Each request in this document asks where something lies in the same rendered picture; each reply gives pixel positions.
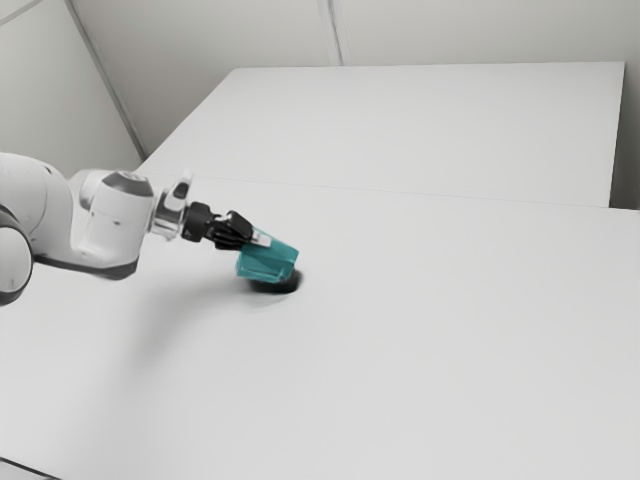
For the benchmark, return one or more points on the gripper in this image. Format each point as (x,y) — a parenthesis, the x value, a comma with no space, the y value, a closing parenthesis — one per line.
(200,221)

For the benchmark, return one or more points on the teal faceted mug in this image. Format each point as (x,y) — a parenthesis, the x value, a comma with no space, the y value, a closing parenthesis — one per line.
(267,262)

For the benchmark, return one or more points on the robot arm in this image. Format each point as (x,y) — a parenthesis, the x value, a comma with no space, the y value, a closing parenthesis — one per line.
(100,220)

